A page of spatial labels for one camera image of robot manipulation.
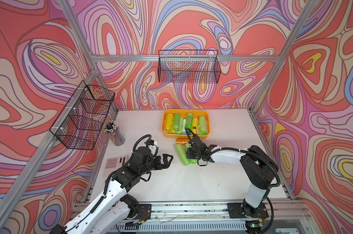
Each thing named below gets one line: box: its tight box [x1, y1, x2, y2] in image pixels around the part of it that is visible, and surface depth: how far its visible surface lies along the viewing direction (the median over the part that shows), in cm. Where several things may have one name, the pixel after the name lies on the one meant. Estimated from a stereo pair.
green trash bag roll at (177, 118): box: [173, 113, 181, 133], surface depth 103 cm
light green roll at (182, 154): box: [174, 143, 190, 166], surface depth 94 cm
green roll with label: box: [184, 112, 194, 131], surface depth 106 cm
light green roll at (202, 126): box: [198, 116, 208, 136], surface depth 101 cm
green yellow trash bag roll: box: [191, 117, 199, 135], surface depth 102 cm
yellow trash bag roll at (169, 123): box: [165, 113, 175, 134], surface depth 103 cm
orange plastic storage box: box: [161, 108, 211, 139], surface depth 103 cm
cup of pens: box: [103, 119, 126, 147], surface depth 91 cm
